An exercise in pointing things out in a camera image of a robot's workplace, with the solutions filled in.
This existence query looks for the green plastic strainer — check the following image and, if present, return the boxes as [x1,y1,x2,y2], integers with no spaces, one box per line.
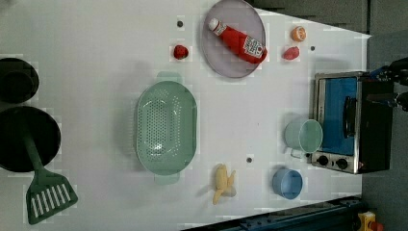
[135,71,197,185]

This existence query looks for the blue metal frame rail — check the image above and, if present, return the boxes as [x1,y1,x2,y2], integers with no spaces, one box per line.
[184,196,368,231]

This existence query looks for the yellow red emergency button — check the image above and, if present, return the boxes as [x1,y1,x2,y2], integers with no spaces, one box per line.
[358,212,384,231]

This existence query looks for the red ketchup bottle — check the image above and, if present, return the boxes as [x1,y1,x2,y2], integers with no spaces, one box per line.
[208,18,268,64]

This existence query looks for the light green mug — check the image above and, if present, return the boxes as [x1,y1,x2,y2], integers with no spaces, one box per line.
[284,118,323,159]

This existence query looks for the silver toaster oven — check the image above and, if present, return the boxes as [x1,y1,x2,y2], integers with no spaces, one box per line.
[311,71,394,174]

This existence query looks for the blue cup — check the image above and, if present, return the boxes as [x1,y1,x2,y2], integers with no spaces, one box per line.
[272,168,303,199]

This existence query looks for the small black round pot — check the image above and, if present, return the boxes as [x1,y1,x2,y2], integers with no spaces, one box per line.
[0,58,39,104]

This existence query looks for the red strawberry toy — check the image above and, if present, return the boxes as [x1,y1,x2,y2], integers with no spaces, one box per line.
[173,45,189,60]

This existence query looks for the orange half toy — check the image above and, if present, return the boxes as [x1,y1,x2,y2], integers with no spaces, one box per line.
[291,26,307,42]

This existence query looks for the grey round plate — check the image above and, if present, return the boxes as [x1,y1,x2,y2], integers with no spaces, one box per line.
[201,0,268,78]

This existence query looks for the peeled banana toy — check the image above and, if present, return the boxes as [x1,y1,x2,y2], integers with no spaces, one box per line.
[213,164,237,205]

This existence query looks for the dark green slotted spatula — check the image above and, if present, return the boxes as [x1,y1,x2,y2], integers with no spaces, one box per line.
[22,131,78,225]

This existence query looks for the large black round pan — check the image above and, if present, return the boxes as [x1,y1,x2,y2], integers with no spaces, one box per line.
[0,106,62,172]

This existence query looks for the pink red fruit toy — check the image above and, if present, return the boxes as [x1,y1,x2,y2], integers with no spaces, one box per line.
[283,46,300,61]

